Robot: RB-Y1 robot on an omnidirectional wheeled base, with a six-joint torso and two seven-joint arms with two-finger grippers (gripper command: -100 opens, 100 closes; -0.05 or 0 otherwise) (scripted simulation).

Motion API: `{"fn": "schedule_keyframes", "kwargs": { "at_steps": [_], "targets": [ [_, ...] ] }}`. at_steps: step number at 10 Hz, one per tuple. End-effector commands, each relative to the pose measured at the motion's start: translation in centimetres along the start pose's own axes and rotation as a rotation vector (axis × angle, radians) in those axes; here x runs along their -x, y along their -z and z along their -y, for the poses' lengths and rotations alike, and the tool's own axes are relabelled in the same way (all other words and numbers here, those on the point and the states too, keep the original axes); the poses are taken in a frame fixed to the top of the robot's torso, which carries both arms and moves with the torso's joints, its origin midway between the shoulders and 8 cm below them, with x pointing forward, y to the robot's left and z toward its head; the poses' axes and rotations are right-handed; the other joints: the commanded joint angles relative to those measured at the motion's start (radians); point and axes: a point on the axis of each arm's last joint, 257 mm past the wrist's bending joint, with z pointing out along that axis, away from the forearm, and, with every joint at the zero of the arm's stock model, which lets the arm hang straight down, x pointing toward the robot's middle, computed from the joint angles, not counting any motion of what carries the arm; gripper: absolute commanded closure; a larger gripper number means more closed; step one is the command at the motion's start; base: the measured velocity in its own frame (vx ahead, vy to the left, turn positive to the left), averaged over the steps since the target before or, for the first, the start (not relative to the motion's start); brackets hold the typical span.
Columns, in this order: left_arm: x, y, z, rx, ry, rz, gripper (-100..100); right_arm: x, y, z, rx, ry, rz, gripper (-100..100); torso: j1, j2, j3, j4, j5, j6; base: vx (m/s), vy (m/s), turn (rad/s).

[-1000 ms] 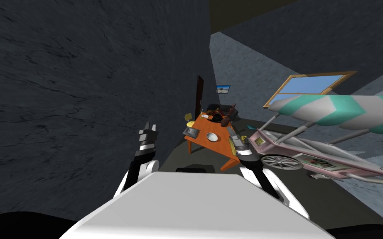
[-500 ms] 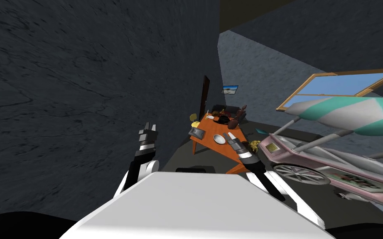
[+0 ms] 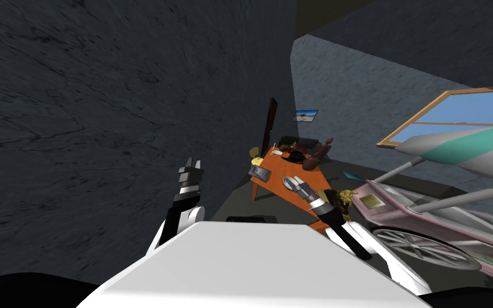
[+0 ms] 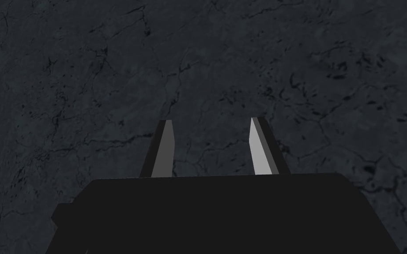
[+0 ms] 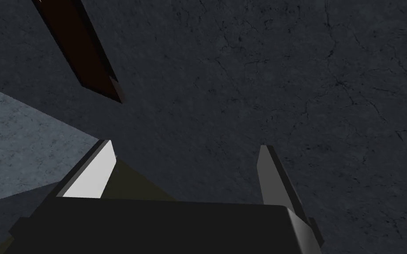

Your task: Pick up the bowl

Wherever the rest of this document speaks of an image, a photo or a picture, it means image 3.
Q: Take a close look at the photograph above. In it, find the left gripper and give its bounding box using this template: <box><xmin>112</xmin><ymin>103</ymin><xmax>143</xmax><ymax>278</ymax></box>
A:
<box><xmin>178</xmin><ymin>157</ymin><xmax>205</xmax><ymax>186</ymax></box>

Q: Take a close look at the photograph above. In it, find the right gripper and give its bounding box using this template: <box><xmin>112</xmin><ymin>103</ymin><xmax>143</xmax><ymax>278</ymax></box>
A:
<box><xmin>293</xmin><ymin>175</ymin><xmax>317</xmax><ymax>202</ymax></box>

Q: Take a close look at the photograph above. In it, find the orange table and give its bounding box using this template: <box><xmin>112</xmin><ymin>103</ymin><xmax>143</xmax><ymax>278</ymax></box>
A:
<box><xmin>249</xmin><ymin>147</ymin><xmax>346</xmax><ymax>234</ymax></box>

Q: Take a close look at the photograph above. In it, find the brown teddy bear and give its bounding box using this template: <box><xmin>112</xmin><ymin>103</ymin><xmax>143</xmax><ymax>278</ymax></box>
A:
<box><xmin>302</xmin><ymin>137</ymin><xmax>335</xmax><ymax>172</ymax></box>

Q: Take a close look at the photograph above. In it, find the brown and yellow plant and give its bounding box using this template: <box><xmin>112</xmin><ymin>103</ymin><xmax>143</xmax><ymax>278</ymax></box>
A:
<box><xmin>317</xmin><ymin>188</ymin><xmax>359</xmax><ymax>217</ymax></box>

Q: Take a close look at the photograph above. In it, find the yellow chair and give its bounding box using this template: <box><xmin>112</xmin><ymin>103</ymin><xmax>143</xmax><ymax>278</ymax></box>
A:
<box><xmin>249</xmin><ymin>147</ymin><xmax>265</xmax><ymax>167</ymax></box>

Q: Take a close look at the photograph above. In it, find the dark brown door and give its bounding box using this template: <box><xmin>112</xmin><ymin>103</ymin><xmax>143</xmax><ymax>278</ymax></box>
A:
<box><xmin>261</xmin><ymin>97</ymin><xmax>279</xmax><ymax>157</ymax></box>

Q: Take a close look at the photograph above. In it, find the framed picture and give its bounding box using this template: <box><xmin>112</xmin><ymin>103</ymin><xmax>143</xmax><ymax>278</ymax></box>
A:
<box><xmin>293</xmin><ymin>109</ymin><xmax>320</xmax><ymax>124</ymax></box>

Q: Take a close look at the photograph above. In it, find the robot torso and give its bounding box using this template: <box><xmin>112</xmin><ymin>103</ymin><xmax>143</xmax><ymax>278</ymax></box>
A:
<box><xmin>75</xmin><ymin>215</ymin><xmax>432</xmax><ymax>308</ymax></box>

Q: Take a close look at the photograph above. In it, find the pink cart with awning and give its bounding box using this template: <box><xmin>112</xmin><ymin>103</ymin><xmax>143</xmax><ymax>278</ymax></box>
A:
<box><xmin>351</xmin><ymin>126</ymin><xmax>493</xmax><ymax>292</ymax></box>

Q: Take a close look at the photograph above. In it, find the wooden framed window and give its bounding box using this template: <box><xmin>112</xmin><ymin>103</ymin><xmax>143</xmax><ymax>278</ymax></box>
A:
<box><xmin>376</xmin><ymin>84</ymin><xmax>493</xmax><ymax>149</ymax></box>

